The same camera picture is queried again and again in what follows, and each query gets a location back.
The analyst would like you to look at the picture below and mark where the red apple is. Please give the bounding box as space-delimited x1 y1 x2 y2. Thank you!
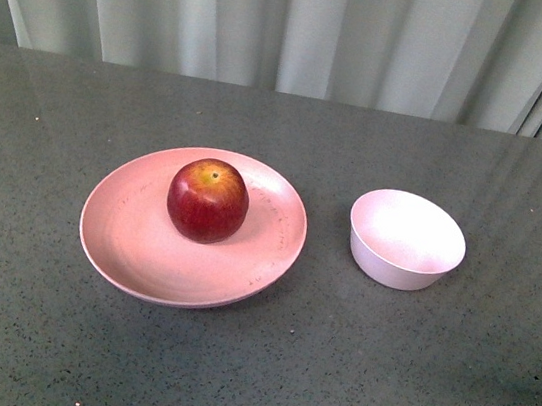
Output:
166 158 250 244

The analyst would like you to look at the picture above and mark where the pink bowl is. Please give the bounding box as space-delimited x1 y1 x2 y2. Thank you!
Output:
350 189 467 291

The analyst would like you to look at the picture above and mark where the pink plate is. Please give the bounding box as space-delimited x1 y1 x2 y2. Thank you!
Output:
79 147 308 308

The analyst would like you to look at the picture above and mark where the white curtain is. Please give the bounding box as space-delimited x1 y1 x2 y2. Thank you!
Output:
0 0 542 139

